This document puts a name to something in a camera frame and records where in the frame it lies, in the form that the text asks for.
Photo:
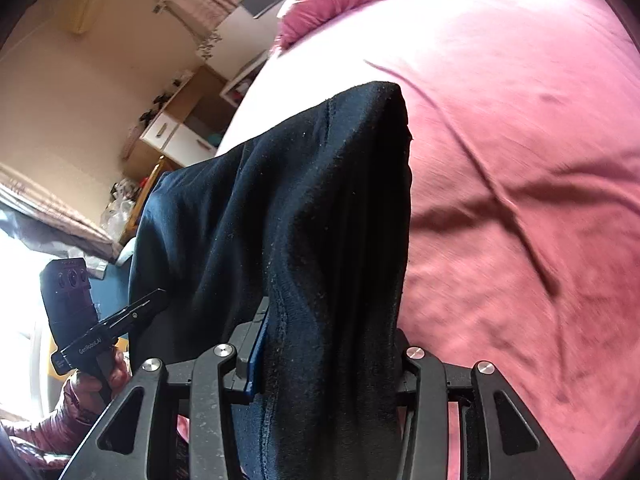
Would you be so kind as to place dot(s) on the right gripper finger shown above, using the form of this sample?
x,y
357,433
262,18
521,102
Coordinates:
x,y
247,340

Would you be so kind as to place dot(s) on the black pants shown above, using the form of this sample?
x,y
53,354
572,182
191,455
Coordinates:
x,y
312,216

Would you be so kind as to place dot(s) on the left hand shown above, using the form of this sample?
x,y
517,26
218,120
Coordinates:
x,y
86,388

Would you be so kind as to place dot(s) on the wooden cabinet white drawers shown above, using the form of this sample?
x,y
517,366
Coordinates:
x,y
184,127

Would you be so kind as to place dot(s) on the pink bed sheet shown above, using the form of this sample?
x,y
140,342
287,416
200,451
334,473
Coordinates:
x,y
524,243

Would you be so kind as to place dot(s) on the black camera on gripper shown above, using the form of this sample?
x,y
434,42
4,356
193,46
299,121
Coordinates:
x,y
65,292

